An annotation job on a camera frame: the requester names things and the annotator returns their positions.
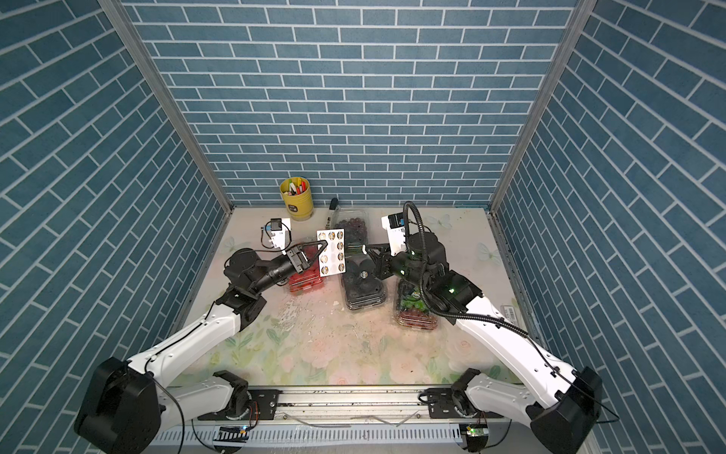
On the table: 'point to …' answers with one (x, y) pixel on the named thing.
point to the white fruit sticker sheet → (333, 258)
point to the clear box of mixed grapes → (411, 309)
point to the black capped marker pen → (334, 208)
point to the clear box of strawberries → (309, 278)
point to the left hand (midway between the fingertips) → (334, 249)
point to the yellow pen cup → (296, 194)
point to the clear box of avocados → (363, 286)
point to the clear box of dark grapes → (356, 225)
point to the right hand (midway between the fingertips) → (370, 249)
